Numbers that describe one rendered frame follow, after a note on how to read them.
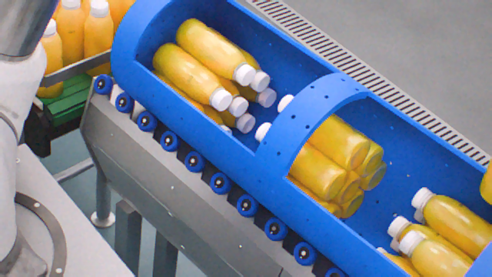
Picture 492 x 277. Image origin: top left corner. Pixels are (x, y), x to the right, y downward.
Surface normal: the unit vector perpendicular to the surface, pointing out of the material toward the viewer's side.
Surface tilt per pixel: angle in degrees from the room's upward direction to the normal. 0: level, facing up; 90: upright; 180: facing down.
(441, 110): 0
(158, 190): 70
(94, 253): 4
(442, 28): 0
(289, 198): 86
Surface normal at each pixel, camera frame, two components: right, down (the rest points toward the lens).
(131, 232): 0.69, 0.54
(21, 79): 0.75, 0.22
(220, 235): -0.62, 0.11
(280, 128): -0.45, -0.20
